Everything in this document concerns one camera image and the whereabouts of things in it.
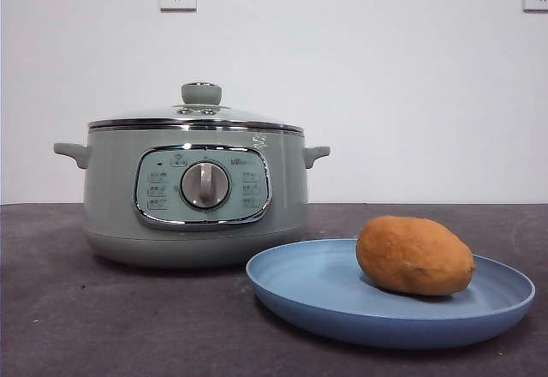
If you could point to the brown potato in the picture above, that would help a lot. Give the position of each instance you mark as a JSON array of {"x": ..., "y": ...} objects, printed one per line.
[{"x": 411, "y": 257}]

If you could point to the glass lid with green knob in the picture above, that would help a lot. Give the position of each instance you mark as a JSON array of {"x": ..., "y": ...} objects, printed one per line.
[{"x": 201, "y": 94}]

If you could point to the blue round plate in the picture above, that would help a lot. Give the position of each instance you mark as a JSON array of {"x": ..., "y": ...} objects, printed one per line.
[{"x": 325, "y": 300}]

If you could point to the pale green electric steamer pot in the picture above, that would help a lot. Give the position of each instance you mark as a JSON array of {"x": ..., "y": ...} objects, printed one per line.
[{"x": 111, "y": 205}]

